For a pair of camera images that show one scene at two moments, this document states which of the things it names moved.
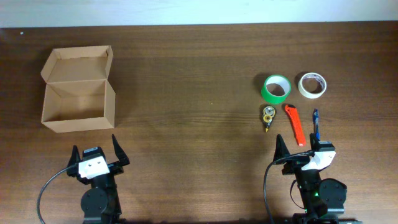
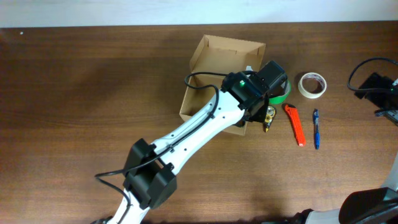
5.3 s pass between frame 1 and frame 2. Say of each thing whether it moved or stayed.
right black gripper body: moved
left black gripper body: moved
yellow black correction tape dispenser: stayed
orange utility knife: stayed
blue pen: stayed
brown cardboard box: moved
